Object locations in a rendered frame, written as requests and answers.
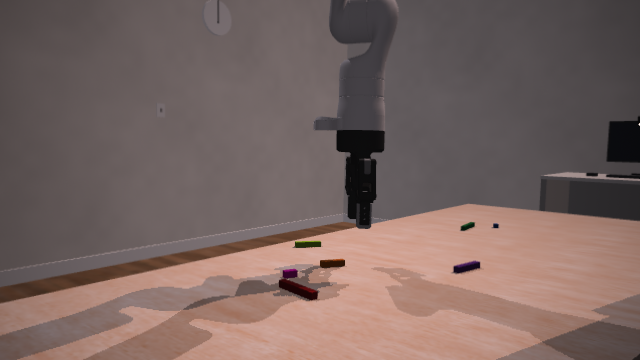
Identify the orange rod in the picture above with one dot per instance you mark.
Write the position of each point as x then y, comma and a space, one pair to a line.
332, 263

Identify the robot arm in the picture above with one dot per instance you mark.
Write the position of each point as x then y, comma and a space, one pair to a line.
361, 78

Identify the small magenta block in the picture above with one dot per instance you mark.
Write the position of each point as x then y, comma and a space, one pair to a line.
290, 273

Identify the purple rod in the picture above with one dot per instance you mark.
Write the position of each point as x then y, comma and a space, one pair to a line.
466, 267

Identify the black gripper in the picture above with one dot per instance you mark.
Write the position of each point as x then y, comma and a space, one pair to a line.
362, 170

